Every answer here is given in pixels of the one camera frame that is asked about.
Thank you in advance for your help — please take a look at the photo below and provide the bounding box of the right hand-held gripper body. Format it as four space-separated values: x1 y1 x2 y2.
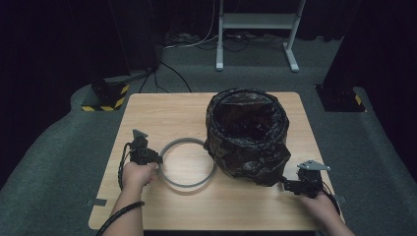
294 159 331 200

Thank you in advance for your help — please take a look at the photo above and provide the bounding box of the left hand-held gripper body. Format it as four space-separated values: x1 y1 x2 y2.
128 129 152 165

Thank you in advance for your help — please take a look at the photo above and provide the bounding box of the grey plastic ring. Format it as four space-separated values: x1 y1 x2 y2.
157 137 217 189

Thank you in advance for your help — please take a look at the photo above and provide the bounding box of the black plastic trash bag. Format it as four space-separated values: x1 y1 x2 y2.
204 88 292 187

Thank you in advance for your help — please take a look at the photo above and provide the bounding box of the person's left hand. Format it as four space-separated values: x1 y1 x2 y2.
121 160 159 192

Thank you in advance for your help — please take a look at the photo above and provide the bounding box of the person's right hand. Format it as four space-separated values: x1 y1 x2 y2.
298 191 342 228

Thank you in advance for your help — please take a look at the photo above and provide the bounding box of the black yellow striped base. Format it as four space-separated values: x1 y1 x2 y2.
81 78 131 112
315 84 367 113

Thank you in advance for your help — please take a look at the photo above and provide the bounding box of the black curtain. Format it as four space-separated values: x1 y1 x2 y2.
323 0 417 182
0 0 164 188

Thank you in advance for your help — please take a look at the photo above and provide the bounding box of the white metal stand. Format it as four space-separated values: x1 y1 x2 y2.
215 0 307 73

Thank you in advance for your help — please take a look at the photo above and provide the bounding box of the right hand-held gripper cable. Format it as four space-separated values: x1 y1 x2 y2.
319 181 342 215

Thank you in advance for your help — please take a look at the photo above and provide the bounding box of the black floor cable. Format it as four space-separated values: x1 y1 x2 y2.
137 60 193 94

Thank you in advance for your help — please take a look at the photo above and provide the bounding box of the white floor cable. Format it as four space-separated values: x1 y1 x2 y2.
162 0 219 51

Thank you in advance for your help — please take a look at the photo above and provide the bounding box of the black cable bundle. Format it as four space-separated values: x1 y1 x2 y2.
224 31 287 53

